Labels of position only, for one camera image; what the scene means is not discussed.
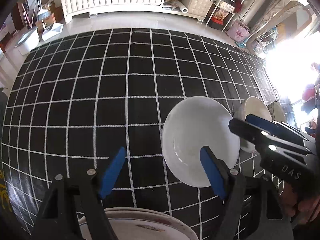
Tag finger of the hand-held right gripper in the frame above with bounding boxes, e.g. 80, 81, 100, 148
229, 118, 313, 156
245, 114, 309, 142

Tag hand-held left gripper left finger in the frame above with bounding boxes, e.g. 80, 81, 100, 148
32, 147, 126, 240

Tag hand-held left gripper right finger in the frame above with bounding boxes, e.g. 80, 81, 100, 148
199, 146, 294, 240

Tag plain white bowl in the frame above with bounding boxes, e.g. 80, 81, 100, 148
234, 96, 273, 154

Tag patterned rim bowl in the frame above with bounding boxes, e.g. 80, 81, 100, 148
266, 101, 286, 124

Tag white bowl with floral print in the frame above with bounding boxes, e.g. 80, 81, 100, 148
161, 96, 240, 188

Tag large plain white plate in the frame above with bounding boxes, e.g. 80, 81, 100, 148
78, 207, 200, 240

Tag person's right hand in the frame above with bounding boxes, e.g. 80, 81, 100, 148
282, 195, 320, 224

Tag red hanging clothes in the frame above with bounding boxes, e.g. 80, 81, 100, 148
301, 62, 320, 110

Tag black checkered tablecloth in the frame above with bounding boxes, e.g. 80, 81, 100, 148
0, 27, 300, 240

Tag pink bag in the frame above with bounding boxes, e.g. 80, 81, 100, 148
226, 21, 250, 43

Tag red box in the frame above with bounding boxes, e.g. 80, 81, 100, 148
209, 17, 223, 29

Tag chair with grey embroidered cover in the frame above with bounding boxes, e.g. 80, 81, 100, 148
0, 167, 12, 213

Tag arched standing mirror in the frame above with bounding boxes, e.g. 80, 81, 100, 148
246, 0, 312, 53

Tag standing air conditioner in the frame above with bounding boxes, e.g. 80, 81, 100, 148
241, 0, 280, 28

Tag white paper roll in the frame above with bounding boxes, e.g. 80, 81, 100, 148
175, 1, 188, 14

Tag white dustpan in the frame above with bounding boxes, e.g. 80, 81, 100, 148
41, 23, 63, 41

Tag white mop bucket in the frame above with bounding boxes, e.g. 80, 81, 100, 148
14, 26, 40, 55

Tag cardboard box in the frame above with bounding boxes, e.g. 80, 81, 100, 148
49, 5, 64, 24

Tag white tufted television cabinet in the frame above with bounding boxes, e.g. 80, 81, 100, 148
61, 0, 215, 25

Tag white handled broom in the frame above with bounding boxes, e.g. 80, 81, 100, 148
35, 0, 50, 22

